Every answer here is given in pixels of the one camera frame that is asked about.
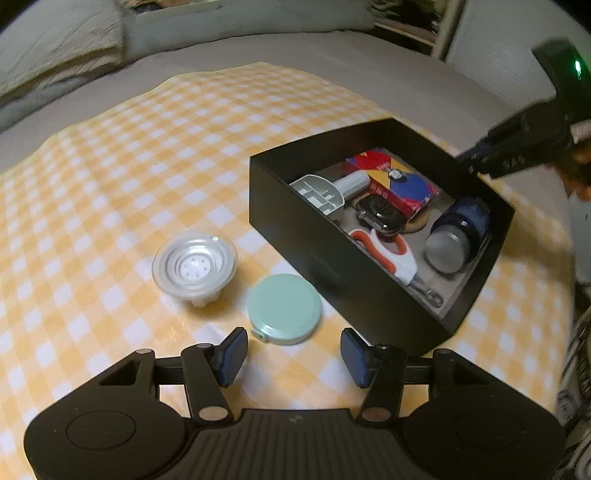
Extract black cardboard box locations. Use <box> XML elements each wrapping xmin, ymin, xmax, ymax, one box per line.
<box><xmin>249</xmin><ymin>117</ymin><xmax>516</xmax><ymax>357</ymax></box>

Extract grey quilted duvet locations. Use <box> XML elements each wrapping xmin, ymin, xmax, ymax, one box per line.
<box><xmin>0</xmin><ymin>0</ymin><xmax>376</xmax><ymax>132</ymax></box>

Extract clear plastic round strainer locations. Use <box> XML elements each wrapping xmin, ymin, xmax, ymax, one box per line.
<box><xmin>152</xmin><ymin>233</ymin><xmax>239</xmax><ymax>308</ymax></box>

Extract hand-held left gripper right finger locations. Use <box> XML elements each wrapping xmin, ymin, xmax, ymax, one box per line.
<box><xmin>340</xmin><ymin>328</ymin><xmax>502</xmax><ymax>422</ymax></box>

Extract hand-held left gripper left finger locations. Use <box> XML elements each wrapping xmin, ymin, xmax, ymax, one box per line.
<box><xmin>90</xmin><ymin>327</ymin><xmax>250</xmax><ymax>422</ymax></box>

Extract yellow white checkered cloth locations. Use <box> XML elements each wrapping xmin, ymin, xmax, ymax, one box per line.
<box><xmin>0</xmin><ymin>62</ymin><xmax>578</xmax><ymax>480</ymax></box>

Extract dark blue cylinder silver cap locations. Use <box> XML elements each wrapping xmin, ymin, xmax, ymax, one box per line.
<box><xmin>424</xmin><ymin>196</ymin><xmax>491</xmax><ymax>276</ymax></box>

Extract colourful card box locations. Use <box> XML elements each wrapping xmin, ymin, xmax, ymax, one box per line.
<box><xmin>344</xmin><ymin>148</ymin><xmax>441</xmax><ymax>219</ymax></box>

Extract grey plastic holder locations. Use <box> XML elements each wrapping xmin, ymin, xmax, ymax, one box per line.
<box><xmin>290</xmin><ymin>173</ymin><xmax>370</xmax><ymax>214</ymax></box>

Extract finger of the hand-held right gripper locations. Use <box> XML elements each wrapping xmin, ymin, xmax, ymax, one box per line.
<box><xmin>455</xmin><ymin>99</ymin><xmax>575</xmax><ymax>180</ymax></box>

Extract orange and white scissors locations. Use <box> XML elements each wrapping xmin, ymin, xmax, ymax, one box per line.
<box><xmin>348</xmin><ymin>228</ymin><xmax>445</xmax><ymax>309</ymax></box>

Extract round cork coaster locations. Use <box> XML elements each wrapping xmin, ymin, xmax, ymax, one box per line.
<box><xmin>401</xmin><ymin>216</ymin><xmax>432</xmax><ymax>237</ymax></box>

